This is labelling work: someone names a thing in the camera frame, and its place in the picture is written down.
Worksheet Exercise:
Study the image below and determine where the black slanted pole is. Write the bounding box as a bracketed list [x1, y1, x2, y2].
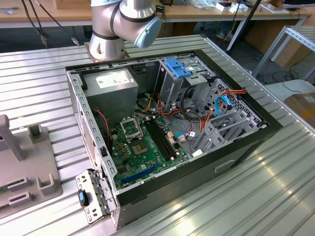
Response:
[225, 0, 262, 52]

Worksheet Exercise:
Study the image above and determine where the large brown cardboard sheet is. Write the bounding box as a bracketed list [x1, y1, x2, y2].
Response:
[246, 19, 308, 68]

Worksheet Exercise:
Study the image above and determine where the flat cardboard tray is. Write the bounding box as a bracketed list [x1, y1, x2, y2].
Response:
[260, 2, 289, 14]

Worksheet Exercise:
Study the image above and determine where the blue plastic drive latch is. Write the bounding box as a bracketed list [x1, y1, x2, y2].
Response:
[164, 58, 194, 79]

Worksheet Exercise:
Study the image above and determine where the grey power supply unit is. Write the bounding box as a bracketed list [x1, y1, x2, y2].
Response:
[82, 68, 139, 128]

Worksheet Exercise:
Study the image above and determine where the cardboard box with label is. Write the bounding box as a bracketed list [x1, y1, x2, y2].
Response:
[283, 92, 315, 126]

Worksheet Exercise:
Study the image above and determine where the grey optical drive cage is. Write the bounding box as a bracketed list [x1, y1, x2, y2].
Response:
[157, 55, 215, 111]

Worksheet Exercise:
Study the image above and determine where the grey disk bay cage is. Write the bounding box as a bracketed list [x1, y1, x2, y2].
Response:
[189, 78, 269, 158]

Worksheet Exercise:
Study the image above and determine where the person's blue shoe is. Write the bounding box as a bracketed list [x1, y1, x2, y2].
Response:
[216, 23, 233, 40]

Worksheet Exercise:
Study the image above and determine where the grey expansion slot bracket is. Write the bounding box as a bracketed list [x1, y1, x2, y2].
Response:
[75, 168, 119, 226]

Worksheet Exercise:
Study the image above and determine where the white printed box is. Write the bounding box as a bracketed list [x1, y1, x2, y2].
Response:
[230, 2, 249, 13]

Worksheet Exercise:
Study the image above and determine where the small grey adapter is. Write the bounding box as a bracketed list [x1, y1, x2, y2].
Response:
[0, 6, 20, 14]

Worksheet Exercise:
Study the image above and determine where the light blue thin wire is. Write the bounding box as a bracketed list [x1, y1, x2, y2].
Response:
[175, 132, 196, 141]

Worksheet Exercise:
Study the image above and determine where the blue SATA wire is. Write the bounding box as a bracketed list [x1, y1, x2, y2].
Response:
[215, 94, 234, 118]

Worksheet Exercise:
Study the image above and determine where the white box with black lid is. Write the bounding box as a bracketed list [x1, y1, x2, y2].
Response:
[216, 1, 232, 12]

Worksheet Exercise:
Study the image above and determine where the green motherboard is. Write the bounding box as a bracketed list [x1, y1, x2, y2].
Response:
[109, 115, 191, 191]

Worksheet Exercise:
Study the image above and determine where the orange wire bundle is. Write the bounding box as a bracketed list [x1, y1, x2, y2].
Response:
[156, 93, 183, 122]

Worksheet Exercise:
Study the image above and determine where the white side table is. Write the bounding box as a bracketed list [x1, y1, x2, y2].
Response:
[265, 79, 315, 102]

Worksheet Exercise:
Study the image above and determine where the black cable loop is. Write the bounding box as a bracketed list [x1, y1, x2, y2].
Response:
[180, 85, 200, 122]

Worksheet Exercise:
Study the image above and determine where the orange power wire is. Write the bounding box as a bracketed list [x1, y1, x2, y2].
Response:
[198, 88, 247, 135]

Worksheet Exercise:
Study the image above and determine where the black RAM slot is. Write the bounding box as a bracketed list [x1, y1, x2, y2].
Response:
[144, 119, 173, 162]
[150, 118, 178, 159]

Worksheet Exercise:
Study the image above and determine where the red and black fan wire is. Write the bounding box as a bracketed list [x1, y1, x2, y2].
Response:
[93, 108, 111, 149]

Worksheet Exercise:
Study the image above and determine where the grey parts rack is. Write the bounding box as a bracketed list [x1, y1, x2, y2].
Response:
[0, 114, 63, 218]

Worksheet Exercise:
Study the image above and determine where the blue expansion slot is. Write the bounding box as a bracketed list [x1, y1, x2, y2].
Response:
[120, 164, 159, 184]

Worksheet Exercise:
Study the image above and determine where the metal socket cover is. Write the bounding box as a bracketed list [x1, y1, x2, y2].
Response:
[120, 117, 144, 141]

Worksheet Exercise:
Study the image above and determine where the black open PC case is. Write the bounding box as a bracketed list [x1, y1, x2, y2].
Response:
[64, 49, 284, 231]

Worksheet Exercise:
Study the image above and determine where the aluminium frame shelf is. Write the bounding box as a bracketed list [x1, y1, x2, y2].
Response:
[252, 25, 315, 82]

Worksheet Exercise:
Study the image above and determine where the wooden desk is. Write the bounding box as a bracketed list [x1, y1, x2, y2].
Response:
[161, 0, 313, 24]
[0, 0, 94, 28]

